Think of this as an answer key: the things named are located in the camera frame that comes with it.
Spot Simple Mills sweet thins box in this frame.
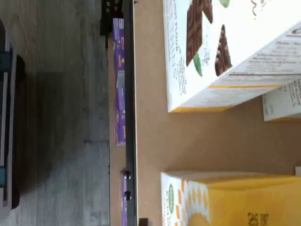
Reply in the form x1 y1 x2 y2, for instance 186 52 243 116
162 0 301 113

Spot purple Annie's snack box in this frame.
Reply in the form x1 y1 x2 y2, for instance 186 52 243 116
115 87 127 147
112 17 127 89
120 178 128 226

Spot wooden shelf board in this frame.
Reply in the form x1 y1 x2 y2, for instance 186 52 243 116
133 0 301 226
106 35 127 226

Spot white yellow-label Simple Mills box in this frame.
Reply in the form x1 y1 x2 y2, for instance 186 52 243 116
160 171 301 226
261 79 301 122

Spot dark flat base unit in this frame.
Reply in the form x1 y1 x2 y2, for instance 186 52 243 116
0 18 27 210

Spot black metal shelf rack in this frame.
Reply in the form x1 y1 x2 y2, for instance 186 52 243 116
100 0 149 226

